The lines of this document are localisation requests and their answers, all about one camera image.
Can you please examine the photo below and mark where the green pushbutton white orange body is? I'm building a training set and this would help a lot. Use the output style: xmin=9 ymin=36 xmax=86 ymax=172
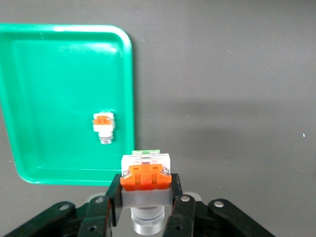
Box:
xmin=91 ymin=108 xmax=117 ymax=145
xmin=120 ymin=150 xmax=173 ymax=235

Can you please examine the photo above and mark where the green plastic tray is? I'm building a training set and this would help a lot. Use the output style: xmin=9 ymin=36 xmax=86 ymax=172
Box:
xmin=0 ymin=23 xmax=136 ymax=186

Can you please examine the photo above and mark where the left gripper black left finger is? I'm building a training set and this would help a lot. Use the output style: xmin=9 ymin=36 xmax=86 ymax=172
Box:
xmin=4 ymin=174 xmax=123 ymax=237

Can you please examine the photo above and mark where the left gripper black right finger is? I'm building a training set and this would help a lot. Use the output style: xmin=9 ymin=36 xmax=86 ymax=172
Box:
xmin=162 ymin=173 xmax=276 ymax=237

